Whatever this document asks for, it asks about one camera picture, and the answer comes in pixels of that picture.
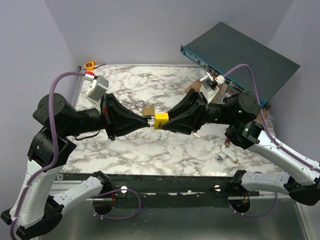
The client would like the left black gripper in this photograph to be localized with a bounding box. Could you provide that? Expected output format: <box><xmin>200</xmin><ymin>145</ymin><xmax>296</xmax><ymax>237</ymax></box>
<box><xmin>65</xmin><ymin>92</ymin><xmax>152</xmax><ymax>140</ymax></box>

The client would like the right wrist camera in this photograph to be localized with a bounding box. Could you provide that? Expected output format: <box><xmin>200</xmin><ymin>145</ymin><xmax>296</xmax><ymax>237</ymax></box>
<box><xmin>196</xmin><ymin>70</ymin><xmax>226</xmax><ymax>104</ymax></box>

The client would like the orange tape measure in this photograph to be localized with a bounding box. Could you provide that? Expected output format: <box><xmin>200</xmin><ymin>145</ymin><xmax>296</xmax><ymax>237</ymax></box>
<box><xmin>84</xmin><ymin>61</ymin><xmax>106</xmax><ymax>71</ymax></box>

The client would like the wooden board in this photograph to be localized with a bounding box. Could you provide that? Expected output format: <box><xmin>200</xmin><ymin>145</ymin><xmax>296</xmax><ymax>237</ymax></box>
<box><xmin>185</xmin><ymin>79</ymin><xmax>269</xmax><ymax>123</ymax></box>

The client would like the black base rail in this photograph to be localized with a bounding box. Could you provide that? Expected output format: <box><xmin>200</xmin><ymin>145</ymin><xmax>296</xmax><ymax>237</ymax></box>
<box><xmin>59</xmin><ymin>172</ymin><xmax>260</xmax><ymax>209</ymax></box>

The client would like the brown tap fitting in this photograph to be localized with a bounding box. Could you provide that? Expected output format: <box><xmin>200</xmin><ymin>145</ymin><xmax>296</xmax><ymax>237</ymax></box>
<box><xmin>224</xmin><ymin>128</ymin><xmax>231</xmax><ymax>147</ymax></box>

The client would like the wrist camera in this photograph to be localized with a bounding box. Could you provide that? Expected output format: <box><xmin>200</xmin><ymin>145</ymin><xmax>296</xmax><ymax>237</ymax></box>
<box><xmin>84</xmin><ymin>71</ymin><xmax>109</xmax><ymax>112</ymax></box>
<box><xmin>196</xmin><ymin>70</ymin><xmax>226</xmax><ymax>104</ymax></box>

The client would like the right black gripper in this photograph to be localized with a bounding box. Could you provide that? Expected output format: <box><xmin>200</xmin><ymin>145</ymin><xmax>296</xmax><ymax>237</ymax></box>
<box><xmin>156</xmin><ymin>89</ymin><xmax>233</xmax><ymax>135</ymax></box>

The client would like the white tap fitting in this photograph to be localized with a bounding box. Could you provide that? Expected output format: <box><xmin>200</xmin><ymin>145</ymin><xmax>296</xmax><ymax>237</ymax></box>
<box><xmin>216</xmin><ymin>145</ymin><xmax>239</xmax><ymax>164</ymax></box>

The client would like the small brass padlock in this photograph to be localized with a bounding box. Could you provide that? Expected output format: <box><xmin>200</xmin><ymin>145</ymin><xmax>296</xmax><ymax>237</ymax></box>
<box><xmin>135</xmin><ymin>99</ymin><xmax>155</xmax><ymax>118</ymax></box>

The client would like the teal network switch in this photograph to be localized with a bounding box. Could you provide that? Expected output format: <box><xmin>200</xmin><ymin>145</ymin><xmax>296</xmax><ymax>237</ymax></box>
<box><xmin>180</xmin><ymin>21</ymin><xmax>301</xmax><ymax>111</ymax></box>

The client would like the yellow black padlock with keys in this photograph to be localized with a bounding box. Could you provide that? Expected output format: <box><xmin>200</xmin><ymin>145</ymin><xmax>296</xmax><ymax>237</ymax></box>
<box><xmin>150</xmin><ymin>112</ymin><xmax>169</xmax><ymax>130</ymax></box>

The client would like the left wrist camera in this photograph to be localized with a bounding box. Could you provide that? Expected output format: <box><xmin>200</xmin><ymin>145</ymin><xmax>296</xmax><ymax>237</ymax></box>
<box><xmin>84</xmin><ymin>71</ymin><xmax>109</xmax><ymax>112</ymax></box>

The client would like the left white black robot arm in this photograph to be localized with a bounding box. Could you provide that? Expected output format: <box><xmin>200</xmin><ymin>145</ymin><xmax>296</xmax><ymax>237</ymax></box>
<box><xmin>1</xmin><ymin>93</ymin><xmax>149</xmax><ymax>240</ymax></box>

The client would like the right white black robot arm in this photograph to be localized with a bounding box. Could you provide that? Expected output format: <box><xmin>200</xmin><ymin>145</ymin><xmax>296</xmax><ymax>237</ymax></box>
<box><xmin>161</xmin><ymin>89</ymin><xmax>320</xmax><ymax>206</ymax></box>

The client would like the metal switch stand bracket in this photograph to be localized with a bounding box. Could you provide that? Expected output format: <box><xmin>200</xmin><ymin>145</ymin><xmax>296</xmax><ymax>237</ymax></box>
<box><xmin>216</xmin><ymin>84</ymin><xmax>234</xmax><ymax>104</ymax></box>

